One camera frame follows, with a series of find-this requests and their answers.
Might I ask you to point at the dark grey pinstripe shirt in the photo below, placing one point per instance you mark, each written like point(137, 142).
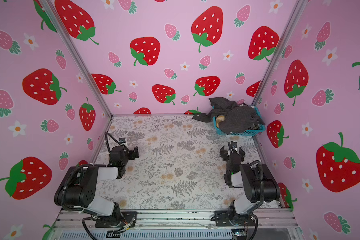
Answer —
point(217, 103)

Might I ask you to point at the yellow plaid shirt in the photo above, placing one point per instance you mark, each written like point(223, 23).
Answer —
point(219, 119)

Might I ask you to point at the teal plastic basket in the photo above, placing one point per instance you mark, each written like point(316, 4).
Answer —
point(241, 121)

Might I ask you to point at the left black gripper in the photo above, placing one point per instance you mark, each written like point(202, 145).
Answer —
point(131, 153)

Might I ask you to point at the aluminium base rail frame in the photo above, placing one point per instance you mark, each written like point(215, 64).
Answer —
point(274, 224)

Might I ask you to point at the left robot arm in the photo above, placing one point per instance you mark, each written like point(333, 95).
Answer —
point(77, 191)

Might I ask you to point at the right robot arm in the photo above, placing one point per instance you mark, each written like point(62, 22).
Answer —
point(254, 178)

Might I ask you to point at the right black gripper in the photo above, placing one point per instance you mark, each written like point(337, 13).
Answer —
point(232, 154)

